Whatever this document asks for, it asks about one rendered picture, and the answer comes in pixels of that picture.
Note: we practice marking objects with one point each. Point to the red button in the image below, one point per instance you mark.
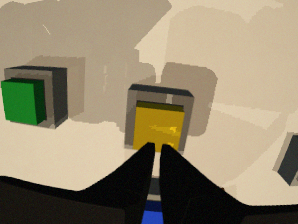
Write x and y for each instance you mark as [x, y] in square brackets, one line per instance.
[289, 166]

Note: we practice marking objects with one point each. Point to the blue button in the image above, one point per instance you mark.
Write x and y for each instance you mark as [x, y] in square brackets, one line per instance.
[152, 212]

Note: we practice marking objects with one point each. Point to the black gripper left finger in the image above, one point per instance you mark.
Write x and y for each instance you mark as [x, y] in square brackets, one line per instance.
[118, 198]

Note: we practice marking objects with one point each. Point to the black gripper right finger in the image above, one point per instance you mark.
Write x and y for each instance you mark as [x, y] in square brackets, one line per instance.
[187, 197]

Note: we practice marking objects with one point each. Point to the green button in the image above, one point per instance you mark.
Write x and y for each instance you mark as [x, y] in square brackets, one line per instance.
[36, 96]

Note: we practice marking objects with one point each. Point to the yellow button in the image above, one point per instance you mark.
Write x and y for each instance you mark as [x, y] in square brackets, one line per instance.
[159, 115]

